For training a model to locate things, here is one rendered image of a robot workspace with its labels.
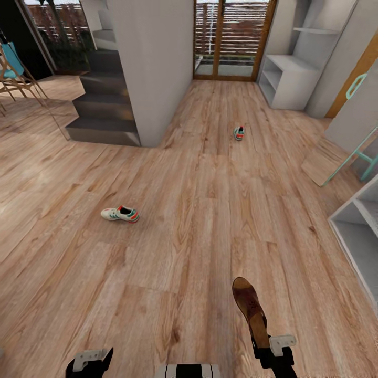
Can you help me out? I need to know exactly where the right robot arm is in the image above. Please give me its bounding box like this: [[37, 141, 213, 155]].
[[253, 334, 298, 378]]

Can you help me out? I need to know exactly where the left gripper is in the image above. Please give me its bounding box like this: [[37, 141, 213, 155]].
[[66, 348, 113, 378]]

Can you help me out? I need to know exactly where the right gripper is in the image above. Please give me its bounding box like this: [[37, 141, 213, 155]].
[[253, 341, 294, 378]]

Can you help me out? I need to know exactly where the gym shoe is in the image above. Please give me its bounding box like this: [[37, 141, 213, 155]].
[[234, 127, 244, 140], [101, 206, 140, 223]]

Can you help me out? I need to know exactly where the sandal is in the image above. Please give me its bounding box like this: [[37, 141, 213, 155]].
[[232, 277, 271, 348]]

